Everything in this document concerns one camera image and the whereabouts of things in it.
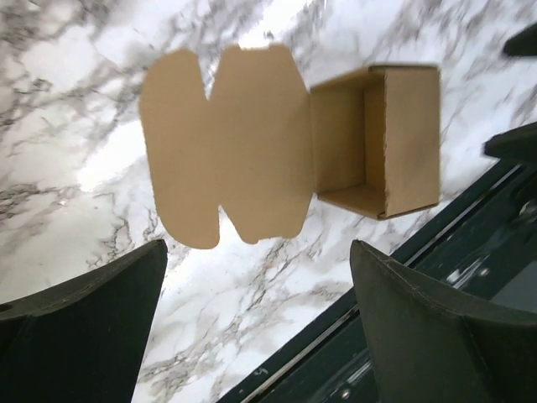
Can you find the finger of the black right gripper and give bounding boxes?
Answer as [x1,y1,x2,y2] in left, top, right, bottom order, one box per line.
[502,24,537,57]
[483,123,537,162]

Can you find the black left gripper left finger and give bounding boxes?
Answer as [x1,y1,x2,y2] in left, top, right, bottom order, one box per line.
[1,239,168,403]

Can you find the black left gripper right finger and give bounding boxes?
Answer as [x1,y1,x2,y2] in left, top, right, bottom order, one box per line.
[350,240,536,402]

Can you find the brown cardboard box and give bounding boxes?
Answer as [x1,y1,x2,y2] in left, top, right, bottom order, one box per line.
[139,44,441,249]

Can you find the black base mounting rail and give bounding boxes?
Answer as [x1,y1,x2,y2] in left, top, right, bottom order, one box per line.
[220,159,537,403]

